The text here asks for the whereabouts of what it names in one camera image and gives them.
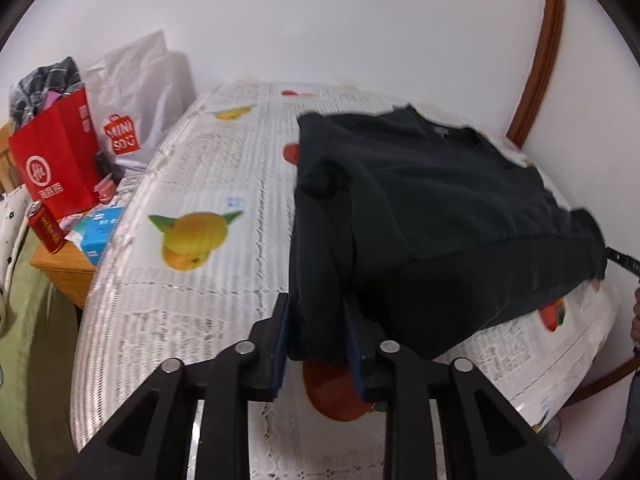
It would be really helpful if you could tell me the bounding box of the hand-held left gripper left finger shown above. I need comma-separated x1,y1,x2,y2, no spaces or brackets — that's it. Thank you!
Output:
65,292,291,480

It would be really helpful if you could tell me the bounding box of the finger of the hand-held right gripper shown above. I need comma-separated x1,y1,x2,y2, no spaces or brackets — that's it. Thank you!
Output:
604,245,640,277

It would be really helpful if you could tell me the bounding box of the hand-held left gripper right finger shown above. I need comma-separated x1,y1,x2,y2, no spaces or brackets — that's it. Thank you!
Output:
342,295,576,480

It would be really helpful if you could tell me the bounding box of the black sweatshirt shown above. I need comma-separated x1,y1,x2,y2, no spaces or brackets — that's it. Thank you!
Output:
289,105,608,361

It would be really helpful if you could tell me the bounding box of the person's right forearm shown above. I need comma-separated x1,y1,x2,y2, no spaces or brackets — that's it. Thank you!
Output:
630,285,640,358

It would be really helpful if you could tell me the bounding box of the brown wooden baseboard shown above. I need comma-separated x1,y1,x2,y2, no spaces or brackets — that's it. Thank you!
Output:
565,345,640,406

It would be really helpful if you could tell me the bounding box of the fruit-print tablecloth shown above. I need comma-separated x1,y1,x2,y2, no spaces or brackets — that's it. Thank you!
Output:
70,82,623,480

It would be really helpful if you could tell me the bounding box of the blue and white packet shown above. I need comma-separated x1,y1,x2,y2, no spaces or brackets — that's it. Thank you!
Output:
80,207,126,267

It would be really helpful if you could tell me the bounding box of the brown wooden door trim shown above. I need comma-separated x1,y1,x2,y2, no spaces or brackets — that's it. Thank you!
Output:
507,0,566,148

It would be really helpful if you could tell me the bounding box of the wooden nightstand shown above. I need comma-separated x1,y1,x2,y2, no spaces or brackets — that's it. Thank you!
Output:
0,120,101,311

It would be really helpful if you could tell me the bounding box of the green bed sheet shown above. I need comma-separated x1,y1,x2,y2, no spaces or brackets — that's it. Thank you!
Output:
0,230,83,480

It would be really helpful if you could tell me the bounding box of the red drink can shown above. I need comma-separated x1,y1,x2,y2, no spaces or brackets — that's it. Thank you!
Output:
27,200,63,253

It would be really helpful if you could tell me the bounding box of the white dotted pillow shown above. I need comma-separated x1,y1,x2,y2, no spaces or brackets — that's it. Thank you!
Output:
0,185,31,331

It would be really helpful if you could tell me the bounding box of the red paper bag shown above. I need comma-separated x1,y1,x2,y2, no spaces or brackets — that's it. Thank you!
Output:
7,87,101,221

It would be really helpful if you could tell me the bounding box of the white plastic bag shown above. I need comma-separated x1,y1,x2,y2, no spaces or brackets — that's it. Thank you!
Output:
82,30,196,171

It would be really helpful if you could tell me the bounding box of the grey plaid cloth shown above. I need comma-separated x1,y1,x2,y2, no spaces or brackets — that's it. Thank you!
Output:
10,57,83,126

